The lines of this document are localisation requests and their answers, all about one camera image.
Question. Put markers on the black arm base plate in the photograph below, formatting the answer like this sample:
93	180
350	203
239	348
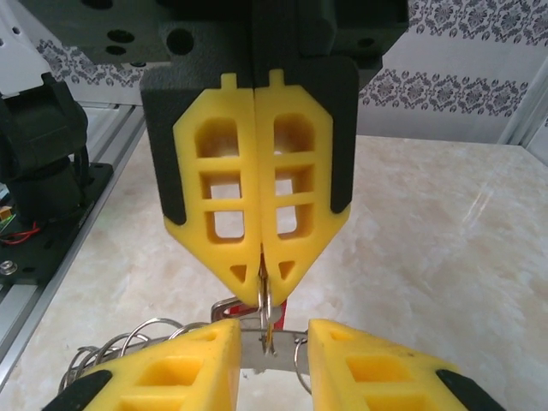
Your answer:
51	248

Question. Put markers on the steel disc with split rings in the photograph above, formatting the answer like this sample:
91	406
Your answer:
278	351

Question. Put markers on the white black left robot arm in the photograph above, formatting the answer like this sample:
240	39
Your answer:
38	128

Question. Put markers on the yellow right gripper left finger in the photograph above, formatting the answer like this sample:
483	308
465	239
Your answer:
171	368

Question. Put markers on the silver metal key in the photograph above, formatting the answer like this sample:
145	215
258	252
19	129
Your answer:
220	310

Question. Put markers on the small controller circuit board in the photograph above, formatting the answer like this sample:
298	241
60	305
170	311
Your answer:
6	216

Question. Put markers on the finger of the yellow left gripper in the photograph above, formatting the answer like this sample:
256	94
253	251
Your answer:
188	192
321	192

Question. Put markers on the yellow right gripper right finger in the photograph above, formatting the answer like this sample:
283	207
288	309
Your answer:
385	372

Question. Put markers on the aluminium frame post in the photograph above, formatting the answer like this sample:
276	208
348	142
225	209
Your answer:
526	111

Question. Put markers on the red plastic key tag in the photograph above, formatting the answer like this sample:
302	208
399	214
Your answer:
284	317

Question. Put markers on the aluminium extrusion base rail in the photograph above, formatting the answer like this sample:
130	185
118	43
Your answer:
64	308

